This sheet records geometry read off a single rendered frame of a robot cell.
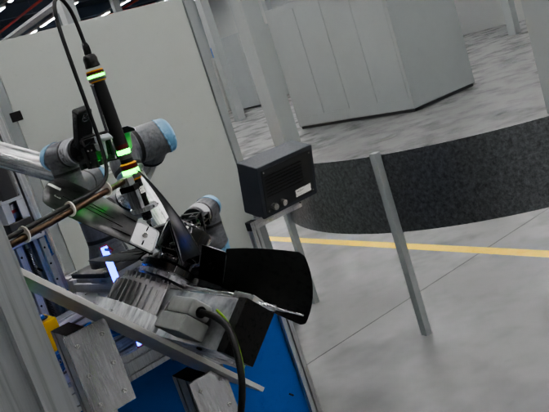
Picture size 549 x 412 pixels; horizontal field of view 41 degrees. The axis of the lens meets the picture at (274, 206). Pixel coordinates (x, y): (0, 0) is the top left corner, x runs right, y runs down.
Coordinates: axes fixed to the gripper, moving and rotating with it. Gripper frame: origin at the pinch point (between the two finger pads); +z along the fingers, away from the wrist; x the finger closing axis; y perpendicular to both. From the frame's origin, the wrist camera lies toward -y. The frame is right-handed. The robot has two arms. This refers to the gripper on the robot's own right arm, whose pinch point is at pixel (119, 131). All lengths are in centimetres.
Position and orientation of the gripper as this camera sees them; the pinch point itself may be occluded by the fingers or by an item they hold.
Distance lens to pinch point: 184.4
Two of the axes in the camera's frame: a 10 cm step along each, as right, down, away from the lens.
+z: 7.2, -0.9, -6.8
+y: 3.1, 9.3, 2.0
